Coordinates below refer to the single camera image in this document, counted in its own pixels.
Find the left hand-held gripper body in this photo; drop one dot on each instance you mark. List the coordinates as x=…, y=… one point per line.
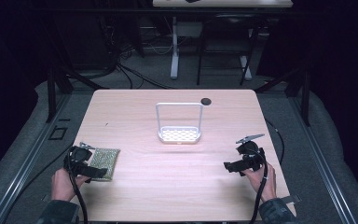
x=79, y=154

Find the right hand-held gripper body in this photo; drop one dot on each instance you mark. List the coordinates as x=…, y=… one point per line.
x=250, y=153

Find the green scouring sponge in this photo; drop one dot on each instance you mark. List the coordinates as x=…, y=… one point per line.
x=106, y=160

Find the person's right hand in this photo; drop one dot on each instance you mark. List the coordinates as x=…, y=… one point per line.
x=263, y=183

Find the person's left hand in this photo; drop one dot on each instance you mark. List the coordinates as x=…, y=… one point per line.
x=62, y=185

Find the black metal stand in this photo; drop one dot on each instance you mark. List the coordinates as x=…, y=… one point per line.
x=301, y=90
x=56, y=90

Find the black metal chair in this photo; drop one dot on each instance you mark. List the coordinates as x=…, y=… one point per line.
x=227, y=37

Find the white desk with white legs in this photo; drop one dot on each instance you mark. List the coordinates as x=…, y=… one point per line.
x=174, y=46

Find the aluminium floor rail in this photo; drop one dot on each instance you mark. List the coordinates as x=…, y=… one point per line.
x=24, y=168
x=320, y=168

